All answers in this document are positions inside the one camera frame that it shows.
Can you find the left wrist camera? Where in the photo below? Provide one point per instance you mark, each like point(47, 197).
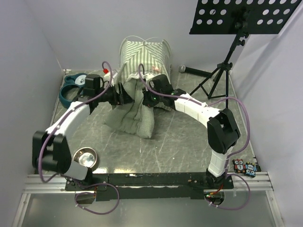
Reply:
point(107, 75)

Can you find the round metal lid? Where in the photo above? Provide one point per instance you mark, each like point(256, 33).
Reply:
point(87, 157)

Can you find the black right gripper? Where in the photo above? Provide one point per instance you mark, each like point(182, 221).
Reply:
point(147, 100)

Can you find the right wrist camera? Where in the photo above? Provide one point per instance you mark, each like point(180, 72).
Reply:
point(148, 77)

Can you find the green striped pet tent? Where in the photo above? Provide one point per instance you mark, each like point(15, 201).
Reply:
point(153, 56)

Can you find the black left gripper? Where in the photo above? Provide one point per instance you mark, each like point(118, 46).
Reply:
point(124, 98)

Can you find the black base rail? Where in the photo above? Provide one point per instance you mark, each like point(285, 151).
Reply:
point(150, 185)

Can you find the black music stand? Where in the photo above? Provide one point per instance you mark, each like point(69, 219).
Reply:
point(240, 18)

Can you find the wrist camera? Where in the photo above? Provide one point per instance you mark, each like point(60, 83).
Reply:
point(107, 75)
point(148, 77)

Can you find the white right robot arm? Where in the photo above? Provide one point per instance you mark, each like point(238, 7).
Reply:
point(222, 129)

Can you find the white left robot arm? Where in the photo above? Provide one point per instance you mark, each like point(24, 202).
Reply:
point(50, 149)

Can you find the black handheld microphone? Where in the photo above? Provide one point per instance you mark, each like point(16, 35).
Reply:
point(185, 69)

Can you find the teal double pet bowl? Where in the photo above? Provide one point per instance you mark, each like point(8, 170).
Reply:
point(71, 82)

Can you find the green checkered pet cushion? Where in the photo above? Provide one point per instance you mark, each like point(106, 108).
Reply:
point(132, 118)

